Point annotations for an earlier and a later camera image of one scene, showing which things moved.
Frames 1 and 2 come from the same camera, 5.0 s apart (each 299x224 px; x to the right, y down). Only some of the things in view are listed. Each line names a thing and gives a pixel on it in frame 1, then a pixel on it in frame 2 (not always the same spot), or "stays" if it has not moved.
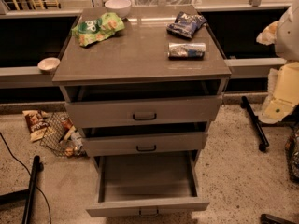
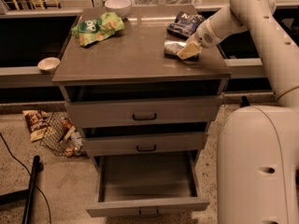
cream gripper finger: x=283 y=92 to x=190 y=50
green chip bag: x=94 y=30 stays
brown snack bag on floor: x=36 y=122 stays
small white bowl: x=49 y=65 stays
